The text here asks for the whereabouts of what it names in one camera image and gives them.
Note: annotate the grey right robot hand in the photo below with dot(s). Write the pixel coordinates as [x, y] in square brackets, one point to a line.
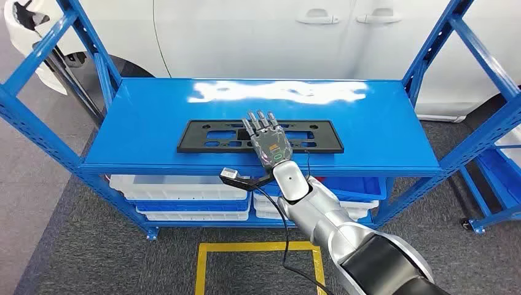
[270, 144]

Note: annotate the black plastic plate frame part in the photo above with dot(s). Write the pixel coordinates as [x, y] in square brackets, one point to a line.
[195, 140]

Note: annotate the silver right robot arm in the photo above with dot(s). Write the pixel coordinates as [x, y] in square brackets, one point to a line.
[325, 216]

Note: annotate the blue metal shelf rack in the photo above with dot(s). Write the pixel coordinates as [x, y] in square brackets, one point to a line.
[142, 122]

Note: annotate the yellow floor tape square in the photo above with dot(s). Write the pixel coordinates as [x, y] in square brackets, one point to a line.
[252, 246]

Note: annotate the white car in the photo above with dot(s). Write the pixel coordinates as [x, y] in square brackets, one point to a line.
[244, 32]

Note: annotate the small blue metal rack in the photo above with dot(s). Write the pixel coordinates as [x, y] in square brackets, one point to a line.
[496, 171]

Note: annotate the pale wrist camera on bracket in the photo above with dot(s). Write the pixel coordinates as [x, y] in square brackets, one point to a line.
[230, 174]

